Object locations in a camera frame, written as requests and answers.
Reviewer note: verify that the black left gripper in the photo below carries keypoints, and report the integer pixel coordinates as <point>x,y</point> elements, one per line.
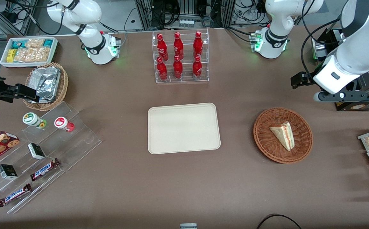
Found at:
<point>308,79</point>

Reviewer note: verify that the triangular sandwich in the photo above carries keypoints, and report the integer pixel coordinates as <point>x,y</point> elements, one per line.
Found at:
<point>283,135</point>

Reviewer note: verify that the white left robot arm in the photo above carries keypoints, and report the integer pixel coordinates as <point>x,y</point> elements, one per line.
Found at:
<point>356,54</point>

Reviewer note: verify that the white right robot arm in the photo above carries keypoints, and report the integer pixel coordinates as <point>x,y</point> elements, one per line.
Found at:
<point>92,12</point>

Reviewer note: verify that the light wicker basket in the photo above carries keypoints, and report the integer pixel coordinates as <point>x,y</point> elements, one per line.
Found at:
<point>62,86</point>

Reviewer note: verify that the brown round wicker basket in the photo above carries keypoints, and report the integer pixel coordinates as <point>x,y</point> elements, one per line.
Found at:
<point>267,140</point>

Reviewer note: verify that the cream plastic tray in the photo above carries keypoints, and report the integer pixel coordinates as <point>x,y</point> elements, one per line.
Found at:
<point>184,128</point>

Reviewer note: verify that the silver foil container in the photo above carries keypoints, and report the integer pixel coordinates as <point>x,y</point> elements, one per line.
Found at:
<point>46,82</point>

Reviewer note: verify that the green lidded cup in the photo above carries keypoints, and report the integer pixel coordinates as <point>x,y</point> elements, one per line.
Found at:
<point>31,119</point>

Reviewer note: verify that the white rectangular snack bin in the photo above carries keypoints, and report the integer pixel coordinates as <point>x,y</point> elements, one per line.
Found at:
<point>4,63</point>

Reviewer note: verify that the clear bag of crackers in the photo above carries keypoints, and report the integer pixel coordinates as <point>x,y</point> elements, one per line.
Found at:
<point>33,54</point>

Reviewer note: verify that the yellow snack packet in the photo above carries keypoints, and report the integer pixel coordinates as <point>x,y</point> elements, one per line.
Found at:
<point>10,55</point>

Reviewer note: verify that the black device with green light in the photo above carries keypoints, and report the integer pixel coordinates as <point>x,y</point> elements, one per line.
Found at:
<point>322,47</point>

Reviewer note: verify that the red lidded cup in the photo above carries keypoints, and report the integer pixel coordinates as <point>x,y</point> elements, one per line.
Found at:
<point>61,122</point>

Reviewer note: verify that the teal snack packet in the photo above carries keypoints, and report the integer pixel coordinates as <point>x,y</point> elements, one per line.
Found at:
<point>18,44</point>

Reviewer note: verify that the small black box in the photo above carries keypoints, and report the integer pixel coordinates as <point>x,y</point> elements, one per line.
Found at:
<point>7,172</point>
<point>36,151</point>

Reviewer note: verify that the clear acrylic stepped display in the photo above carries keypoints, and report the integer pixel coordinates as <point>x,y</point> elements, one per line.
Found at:
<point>76,140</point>

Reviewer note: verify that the Snickers bar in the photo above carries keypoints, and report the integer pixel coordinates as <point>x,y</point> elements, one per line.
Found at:
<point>15,194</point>
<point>44,169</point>

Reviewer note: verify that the red cola bottle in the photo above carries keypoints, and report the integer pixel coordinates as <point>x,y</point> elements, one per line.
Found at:
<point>178,69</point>
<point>197,69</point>
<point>162,70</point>
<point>162,47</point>
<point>178,46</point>
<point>198,44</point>

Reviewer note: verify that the clear acrylic bottle rack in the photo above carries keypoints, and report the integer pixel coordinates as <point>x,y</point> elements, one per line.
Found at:
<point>186,81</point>

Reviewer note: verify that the white power strip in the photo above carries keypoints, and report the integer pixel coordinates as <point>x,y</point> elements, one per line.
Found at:
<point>186,23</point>

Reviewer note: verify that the small grey object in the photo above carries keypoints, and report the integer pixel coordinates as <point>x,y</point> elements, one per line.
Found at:
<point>188,226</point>

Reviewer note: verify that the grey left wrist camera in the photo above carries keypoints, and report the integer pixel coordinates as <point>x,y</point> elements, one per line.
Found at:
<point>330,96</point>

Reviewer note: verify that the aluminium frame cabinet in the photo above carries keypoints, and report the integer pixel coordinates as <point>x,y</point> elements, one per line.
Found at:
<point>187,9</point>

